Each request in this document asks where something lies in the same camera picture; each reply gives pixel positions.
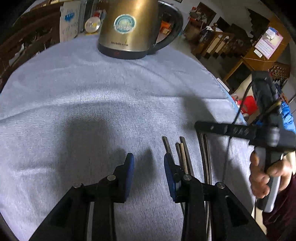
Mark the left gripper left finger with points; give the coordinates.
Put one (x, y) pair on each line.
(123, 181)

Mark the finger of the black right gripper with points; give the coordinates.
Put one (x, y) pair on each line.
(225, 129)

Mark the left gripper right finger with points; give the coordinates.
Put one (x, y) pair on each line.
(174, 177)

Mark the brown wooden chopstick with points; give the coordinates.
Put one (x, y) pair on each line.
(182, 157)

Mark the dark wooden chopstick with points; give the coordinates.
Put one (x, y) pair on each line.
(166, 144)
(189, 164)
(207, 206)
(204, 156)

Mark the right hand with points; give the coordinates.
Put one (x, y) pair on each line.
(259, 179)

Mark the red plastic chair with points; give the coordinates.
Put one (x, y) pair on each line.
(249, 106)

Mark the blue jacket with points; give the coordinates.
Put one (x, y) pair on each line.
(287, 118)

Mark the grey table cloth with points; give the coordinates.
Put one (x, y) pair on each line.
(70, 115)

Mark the bronze electric kettle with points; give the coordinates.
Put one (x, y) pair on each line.
(130, 28)

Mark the white cardboard box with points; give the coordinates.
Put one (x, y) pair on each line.
(69, 20)

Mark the wall calendar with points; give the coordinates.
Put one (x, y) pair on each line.
(268, 43)

